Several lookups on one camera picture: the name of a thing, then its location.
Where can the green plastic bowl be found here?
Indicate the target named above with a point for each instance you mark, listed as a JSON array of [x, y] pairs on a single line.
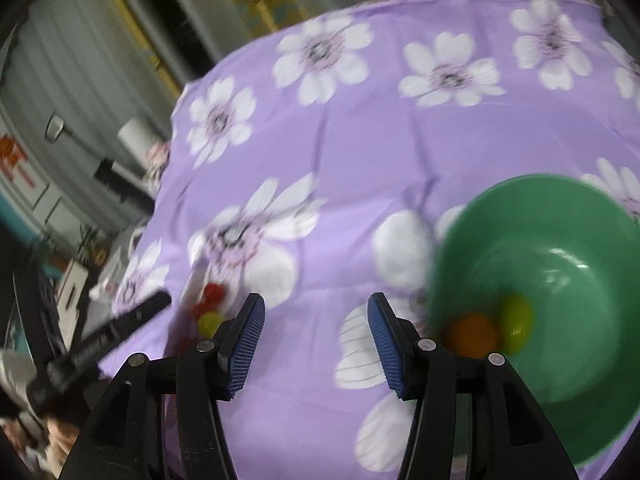
[[550, 240]]

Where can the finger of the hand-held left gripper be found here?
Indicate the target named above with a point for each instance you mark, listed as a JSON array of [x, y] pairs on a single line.
[[142, 312]]

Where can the orange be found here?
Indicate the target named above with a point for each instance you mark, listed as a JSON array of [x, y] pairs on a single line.
[[472, 335]]

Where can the grey curtain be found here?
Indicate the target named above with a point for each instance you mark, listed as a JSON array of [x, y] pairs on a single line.
[[75, 85]]

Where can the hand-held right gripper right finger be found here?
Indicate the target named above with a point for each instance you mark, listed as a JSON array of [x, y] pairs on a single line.
[[387, 345]]

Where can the red tomato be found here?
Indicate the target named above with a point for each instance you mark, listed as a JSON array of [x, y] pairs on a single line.
[[213, 292], [200, 310]]

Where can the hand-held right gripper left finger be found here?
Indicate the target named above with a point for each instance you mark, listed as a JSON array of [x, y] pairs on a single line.
[[245, 345]]

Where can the green mango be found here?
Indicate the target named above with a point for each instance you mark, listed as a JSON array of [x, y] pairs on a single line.
[[515, 322]]

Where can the pink crumpled clothes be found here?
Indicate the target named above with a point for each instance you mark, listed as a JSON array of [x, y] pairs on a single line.
[[157, 162]]

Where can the purple floral cloth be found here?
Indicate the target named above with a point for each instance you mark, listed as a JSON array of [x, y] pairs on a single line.
[[350, 160]]

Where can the small yellow fruit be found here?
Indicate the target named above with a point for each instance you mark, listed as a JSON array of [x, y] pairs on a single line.
[[210, 324]]

